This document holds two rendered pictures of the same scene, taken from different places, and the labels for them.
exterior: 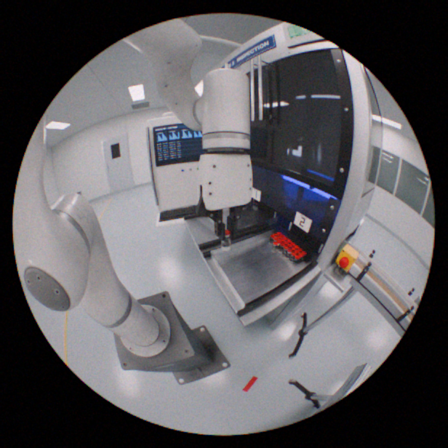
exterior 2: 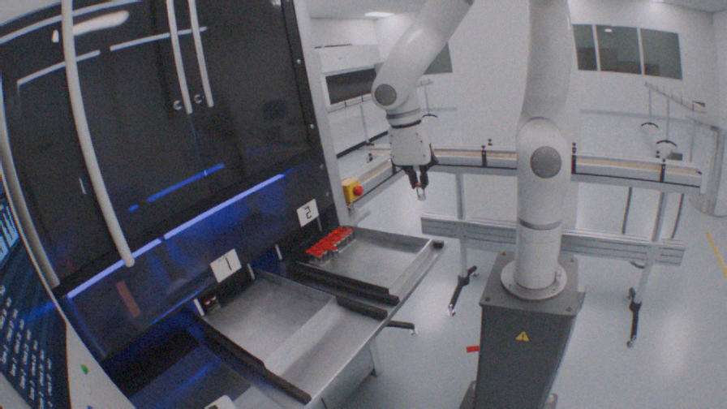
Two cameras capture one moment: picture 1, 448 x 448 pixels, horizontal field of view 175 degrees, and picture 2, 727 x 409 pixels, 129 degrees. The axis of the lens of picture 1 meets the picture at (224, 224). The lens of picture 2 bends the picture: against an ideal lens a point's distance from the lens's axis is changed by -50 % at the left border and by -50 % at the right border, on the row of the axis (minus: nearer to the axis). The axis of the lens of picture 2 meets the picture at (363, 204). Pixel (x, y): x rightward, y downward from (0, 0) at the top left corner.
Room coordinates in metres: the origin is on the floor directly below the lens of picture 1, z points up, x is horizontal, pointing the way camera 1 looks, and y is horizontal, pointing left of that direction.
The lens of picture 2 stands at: (0.72, 0.66, 1.43)
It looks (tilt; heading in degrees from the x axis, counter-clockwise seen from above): 22 degrees down; 246
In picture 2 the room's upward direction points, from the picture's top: 11 degrees counter-clockwise
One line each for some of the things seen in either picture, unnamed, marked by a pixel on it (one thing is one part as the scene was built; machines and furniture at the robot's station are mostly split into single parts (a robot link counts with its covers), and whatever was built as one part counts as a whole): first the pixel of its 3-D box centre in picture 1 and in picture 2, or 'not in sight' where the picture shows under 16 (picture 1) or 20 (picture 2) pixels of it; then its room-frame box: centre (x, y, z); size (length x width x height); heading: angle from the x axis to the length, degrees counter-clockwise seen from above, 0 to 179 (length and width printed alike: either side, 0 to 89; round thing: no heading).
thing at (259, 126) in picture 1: (241, 114); (97, 114); (0.95, -0.11, 1.50); 0.47 x 0.01 x 0.59; 27
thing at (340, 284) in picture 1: (340, 275); (348, 216); (0.26, -0.52, 0.87); 0.14 x 0.13 x 0.02; 117
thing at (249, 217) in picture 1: (241, 215); (260, 310); (0.73, -0.10, 0.90); 0.34 x 0.26 x 0.04; 117
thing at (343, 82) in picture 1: (345, 137); (304, 92); (0.37, -0.39, 1.40); 0.04 x 0.01 x 0.80; 27
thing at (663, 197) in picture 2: not in sight; (651, 255); (-0.97, 0.40, 0.46); 0.09 x 0.09 x 0.77; 27
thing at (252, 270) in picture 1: (263, 260); (364, 256); (0.38, -0.16, 0.90); 0.34 x 0.26 x 0.04; 116
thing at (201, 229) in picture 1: (247, 238); (320, 290); (0.55, -0.12, 0.87); 0.70 x 0.48 x 0.02; 27
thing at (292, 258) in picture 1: (283, 249); (336, 247); (0.42, -0.25, 0.90); 0.18 x 0.02 x 0.05; 26
